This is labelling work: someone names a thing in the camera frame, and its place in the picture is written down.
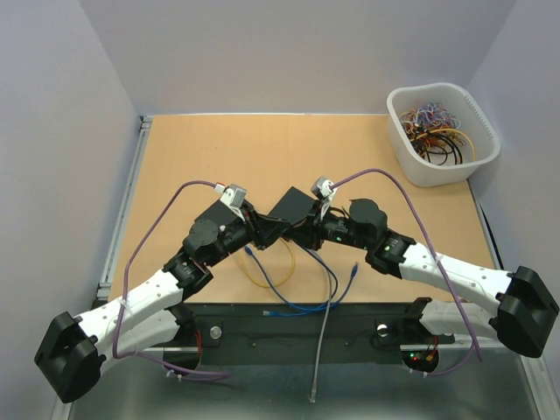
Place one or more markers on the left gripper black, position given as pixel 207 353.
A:
pixel 262 230

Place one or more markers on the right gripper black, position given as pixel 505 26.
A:
pixel 309 233

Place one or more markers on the black network switch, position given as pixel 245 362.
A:
pixel 219 214
pixel 293 207

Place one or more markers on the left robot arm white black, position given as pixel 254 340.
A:
pixel 77 350

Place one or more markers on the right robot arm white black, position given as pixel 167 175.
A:
pixel 519 308

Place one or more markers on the white plastic bin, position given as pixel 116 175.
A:
pixel 482 145

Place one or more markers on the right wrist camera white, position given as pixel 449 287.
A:
pixel 324 191

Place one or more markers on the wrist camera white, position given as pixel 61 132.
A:
pixel 232 196
pixel 324 191

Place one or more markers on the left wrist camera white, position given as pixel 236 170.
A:
pixel 232 196

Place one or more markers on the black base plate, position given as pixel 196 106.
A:
pixel 266 334

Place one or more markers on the aluminium frame rail left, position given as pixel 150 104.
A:
pixel 104 285

